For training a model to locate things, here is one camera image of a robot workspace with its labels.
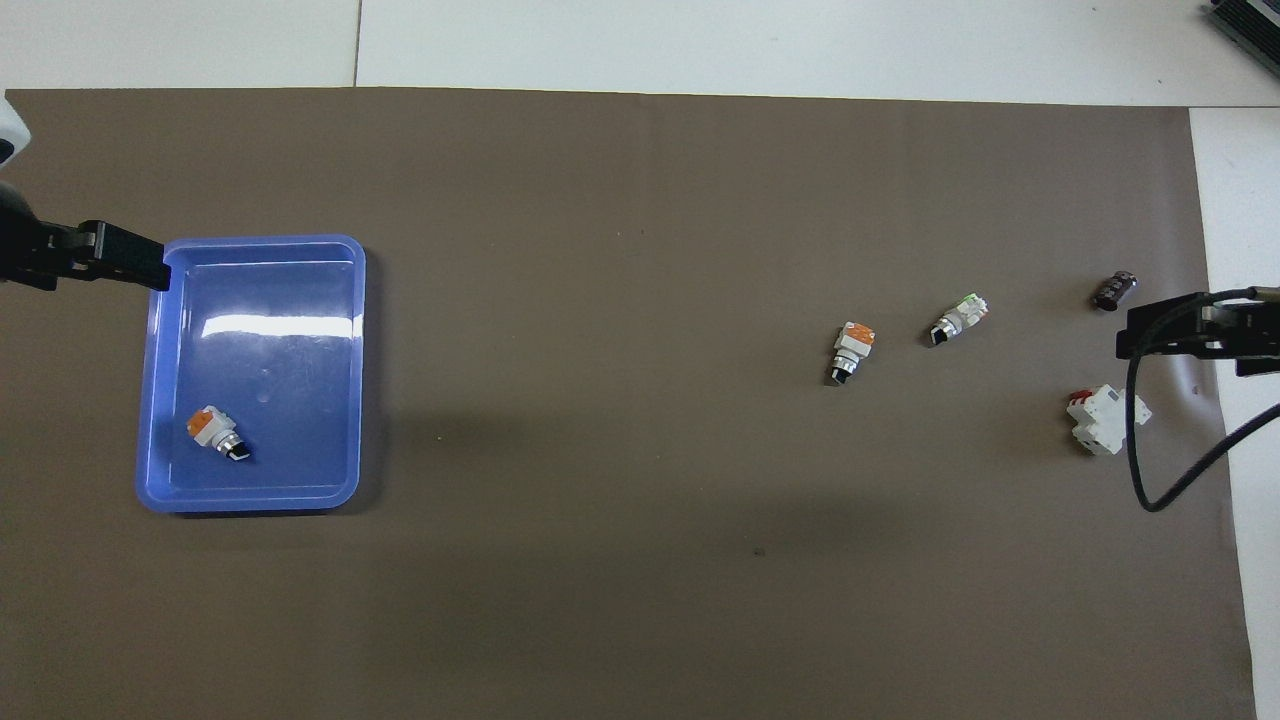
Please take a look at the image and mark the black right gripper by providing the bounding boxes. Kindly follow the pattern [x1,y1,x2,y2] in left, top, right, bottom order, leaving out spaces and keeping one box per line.
[1116,290,1280,379]

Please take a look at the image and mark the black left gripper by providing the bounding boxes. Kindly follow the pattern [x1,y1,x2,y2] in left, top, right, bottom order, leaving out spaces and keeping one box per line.
[0,183,172,293]

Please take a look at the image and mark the selector switch orange green block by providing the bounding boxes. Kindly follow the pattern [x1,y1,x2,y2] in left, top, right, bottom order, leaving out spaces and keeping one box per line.
[828,321,877,388]

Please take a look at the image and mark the dark cylindrical capacitor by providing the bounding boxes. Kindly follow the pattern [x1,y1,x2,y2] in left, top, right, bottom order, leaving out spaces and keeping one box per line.
[1092,269,1139,313]

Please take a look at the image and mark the white circuit breaker red lever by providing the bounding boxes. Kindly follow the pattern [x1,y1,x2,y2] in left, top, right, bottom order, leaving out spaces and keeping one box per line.
[1065,384,1153,457]

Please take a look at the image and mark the blue plastic tray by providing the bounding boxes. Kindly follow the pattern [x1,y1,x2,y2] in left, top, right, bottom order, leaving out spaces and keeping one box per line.
[135,234,367,515]

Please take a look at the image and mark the black finned power unit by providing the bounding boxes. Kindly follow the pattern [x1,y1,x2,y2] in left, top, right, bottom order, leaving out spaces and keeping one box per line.
[1203,0,1280,53]

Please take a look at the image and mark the brown paper table mat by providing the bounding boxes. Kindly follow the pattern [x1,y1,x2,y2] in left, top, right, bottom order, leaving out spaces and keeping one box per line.
[0,87,1259,720]

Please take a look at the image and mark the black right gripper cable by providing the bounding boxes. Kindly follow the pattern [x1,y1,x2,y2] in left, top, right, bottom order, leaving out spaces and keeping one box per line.
[1126,285,1280,513]

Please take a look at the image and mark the orange-backed selector switch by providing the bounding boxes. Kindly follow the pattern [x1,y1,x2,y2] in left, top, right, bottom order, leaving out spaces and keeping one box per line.
[186,405,252,463]

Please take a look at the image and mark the green-backed selector switch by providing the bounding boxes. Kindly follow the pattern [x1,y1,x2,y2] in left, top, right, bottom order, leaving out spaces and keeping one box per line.
[926,292,991,349]

